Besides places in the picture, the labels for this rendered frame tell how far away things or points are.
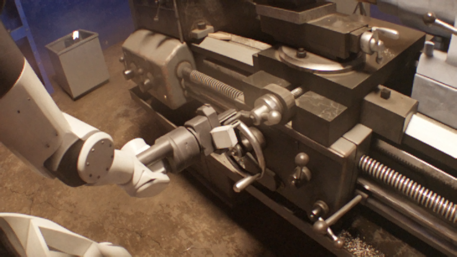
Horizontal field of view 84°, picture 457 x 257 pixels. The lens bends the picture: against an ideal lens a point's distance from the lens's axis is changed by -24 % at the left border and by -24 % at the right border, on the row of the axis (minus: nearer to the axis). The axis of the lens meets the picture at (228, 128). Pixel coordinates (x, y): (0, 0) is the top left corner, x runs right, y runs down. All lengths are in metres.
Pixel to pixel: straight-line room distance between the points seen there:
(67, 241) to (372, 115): 0.78
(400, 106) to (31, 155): 0.76
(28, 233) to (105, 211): 1.23
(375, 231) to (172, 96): 1.00
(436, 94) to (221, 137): 0.55
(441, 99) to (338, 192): 0.37
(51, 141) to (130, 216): 1.44
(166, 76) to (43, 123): 1.04
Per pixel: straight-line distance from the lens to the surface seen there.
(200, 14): 1.37
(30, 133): 0.39
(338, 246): 0.87
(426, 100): 0.86
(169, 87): 1.41
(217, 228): 1.63
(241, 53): 1.16
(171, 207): 1.78
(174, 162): 0.69
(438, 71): 0.83
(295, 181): 0.86
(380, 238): 1.10
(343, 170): 0.78
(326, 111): 0.75
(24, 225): 0.72
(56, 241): 0.73
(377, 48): 0.78
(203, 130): 0.74
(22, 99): 0.37
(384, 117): 0.80
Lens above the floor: 1.29
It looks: 35 degrees down
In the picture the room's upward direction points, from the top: 10 degrees counter-clockwise
